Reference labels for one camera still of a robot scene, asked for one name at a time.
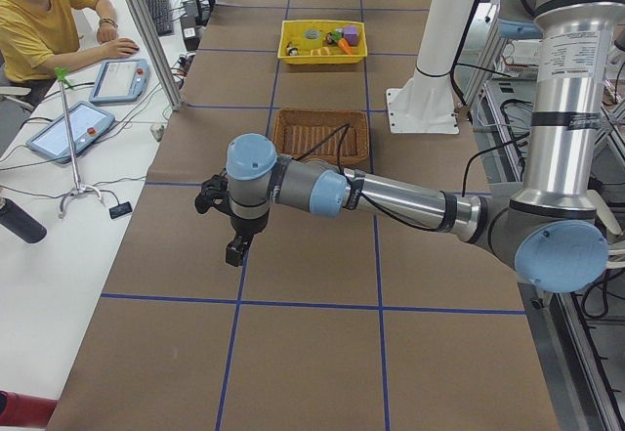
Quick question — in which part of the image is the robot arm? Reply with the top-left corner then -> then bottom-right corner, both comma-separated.
194,0 -> 624,293

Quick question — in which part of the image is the metal stand with green clip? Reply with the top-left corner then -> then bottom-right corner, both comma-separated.
54,66 -> 104,219

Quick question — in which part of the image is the person in yellow shirt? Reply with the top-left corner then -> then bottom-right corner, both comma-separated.
1,0 -> 123,84

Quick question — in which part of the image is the purple foam block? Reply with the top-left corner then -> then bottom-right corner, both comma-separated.
343,25 -> 360,47

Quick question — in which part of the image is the yellow woven basket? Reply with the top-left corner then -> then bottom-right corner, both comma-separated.
277,20 -> 368,65

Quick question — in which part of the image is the toy croissant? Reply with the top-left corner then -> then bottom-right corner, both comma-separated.
310,46 -> 332,57

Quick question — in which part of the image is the teach pendant tablet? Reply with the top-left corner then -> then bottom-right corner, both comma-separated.
24,101 -> 116,166
89,59 -> 150,106

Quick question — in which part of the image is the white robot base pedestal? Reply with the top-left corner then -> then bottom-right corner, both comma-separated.
386,0 -> 479,135

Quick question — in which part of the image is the person's right hand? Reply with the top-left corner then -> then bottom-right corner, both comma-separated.
102,38 -> 140,60

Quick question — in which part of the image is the black water bottle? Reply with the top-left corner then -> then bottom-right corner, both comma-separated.
0,198 -> 47,243

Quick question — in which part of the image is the lower teach pendant tablet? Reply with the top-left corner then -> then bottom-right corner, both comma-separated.
24,101 -> 116,166

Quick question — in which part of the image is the aluminium frame post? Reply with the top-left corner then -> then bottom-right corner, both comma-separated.
126,0 -> 183,111

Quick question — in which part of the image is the toy panda figure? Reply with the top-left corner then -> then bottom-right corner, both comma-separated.
286,43 -> 299,56

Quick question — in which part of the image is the clear yellowish tape roll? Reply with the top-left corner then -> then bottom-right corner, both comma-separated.
303,29 -> 322,41

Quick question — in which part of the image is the brown wicker basket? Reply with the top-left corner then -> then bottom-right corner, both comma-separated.
271,108 -> 369,165

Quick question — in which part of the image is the upper teach pendant tablet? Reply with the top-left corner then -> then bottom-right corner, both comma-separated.
89,59 -> 150,106

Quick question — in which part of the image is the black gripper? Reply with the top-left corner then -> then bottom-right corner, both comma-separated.
194,170 -> 269,266

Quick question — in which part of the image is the small black usb hub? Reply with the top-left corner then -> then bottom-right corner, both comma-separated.
108,201 -> 133,220

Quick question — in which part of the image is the orange toy carrot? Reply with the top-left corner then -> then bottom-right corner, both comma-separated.
326,31 -> 354,55

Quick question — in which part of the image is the black keyboard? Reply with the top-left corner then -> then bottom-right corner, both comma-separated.
145,0 -> 173,36

